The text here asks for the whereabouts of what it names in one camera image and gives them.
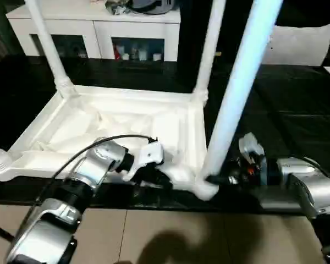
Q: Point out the white plastic table top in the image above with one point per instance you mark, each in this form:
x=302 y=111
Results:
x=167 y=126

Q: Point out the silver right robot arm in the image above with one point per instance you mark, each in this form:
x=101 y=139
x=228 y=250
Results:
x=319 y=189

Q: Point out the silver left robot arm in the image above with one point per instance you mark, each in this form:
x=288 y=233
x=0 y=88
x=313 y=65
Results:
x=93 y=165

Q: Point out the grey pillow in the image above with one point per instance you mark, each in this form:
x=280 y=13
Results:
x=299 y=44

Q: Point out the black cabinet with gold label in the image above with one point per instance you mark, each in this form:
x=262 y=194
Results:
x=187 y=33

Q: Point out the white sideboard cabinet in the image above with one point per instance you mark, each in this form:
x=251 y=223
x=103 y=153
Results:
x=99 y=27

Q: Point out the grey round pot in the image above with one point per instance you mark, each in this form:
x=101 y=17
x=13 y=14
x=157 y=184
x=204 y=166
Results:
x=154 y=6

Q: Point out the black clutter on sideboard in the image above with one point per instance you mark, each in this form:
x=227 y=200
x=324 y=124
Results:
x=116 y=8

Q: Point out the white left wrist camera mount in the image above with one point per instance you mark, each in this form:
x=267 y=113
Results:
x=149 y=155

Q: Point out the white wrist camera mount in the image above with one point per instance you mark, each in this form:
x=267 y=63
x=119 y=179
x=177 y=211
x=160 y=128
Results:
x=250 y=143
x=149 y=155

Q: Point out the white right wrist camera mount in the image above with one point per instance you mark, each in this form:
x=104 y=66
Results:
x=250 y=143

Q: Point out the black metal frame leg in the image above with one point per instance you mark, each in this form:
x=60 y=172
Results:
x=0 y=229

